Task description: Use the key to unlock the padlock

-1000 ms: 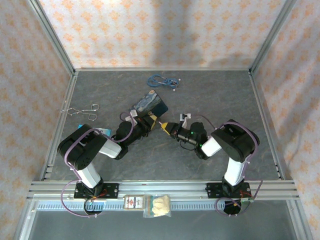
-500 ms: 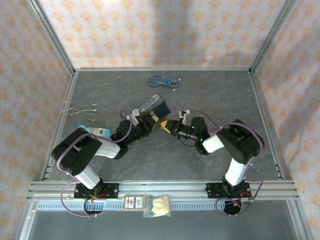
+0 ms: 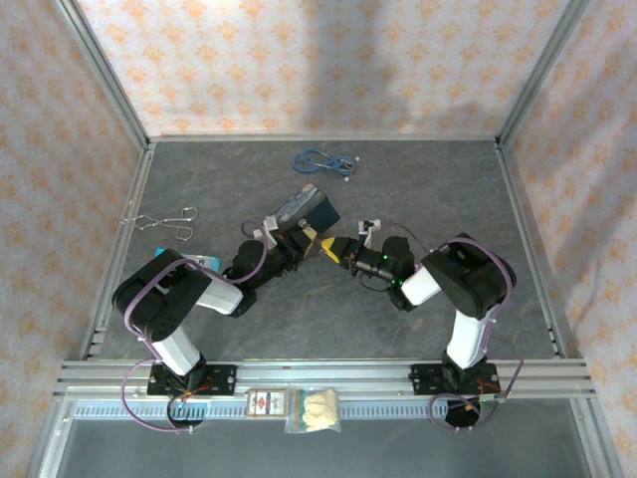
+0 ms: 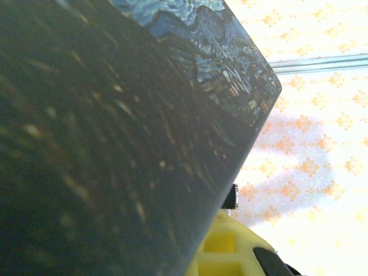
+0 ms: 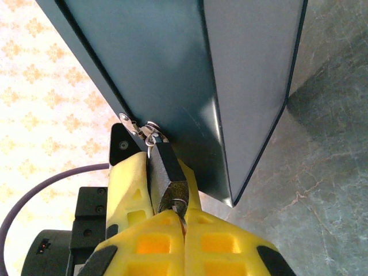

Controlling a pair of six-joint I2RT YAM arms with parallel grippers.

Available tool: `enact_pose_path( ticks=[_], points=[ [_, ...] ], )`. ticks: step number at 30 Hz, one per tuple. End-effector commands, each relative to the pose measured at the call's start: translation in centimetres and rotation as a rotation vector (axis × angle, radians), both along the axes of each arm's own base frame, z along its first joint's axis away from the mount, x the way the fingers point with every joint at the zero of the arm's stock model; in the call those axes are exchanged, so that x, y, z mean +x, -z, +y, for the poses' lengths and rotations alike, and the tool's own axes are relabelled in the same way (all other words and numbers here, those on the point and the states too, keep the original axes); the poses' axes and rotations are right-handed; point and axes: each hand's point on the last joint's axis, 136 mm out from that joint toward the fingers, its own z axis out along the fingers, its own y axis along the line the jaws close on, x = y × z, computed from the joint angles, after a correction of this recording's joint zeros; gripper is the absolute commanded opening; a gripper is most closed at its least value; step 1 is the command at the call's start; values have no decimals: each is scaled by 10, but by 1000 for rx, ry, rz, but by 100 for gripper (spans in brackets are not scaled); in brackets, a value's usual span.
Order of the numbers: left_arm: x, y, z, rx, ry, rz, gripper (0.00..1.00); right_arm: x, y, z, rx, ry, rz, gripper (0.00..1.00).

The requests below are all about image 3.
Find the aluminium mounting rail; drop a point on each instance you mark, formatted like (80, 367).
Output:
(323, 371)

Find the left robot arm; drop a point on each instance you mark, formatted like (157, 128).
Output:
(169, 343)

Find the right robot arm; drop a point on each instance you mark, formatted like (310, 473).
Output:
(468, 338)

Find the aluminium frame corner post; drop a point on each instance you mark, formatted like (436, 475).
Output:
(542, 70)
(99, 70)

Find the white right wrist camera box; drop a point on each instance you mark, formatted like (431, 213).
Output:
(369, 226)

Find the red and white card pack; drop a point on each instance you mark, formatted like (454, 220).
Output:
(266, 403)

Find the starry night print box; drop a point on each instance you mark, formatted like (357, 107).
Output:
(308, 206)

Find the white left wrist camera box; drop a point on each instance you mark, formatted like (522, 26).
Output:
(271, 222)

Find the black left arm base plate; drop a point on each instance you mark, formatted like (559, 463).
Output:
(221, 378)

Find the metal scissor tongs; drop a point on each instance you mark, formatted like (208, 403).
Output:
(149, 221)

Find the plastic bag with cream contents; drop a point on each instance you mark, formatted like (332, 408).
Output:
(316, 408)

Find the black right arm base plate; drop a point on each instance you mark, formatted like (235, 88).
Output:
(423, 378)

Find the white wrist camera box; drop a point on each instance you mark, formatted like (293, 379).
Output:
(369, 226)
(271, 222)

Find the blue stethoscope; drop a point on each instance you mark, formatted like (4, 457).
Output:
(306, 160)

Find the blue card packet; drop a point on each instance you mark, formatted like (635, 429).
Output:
(209, 260)

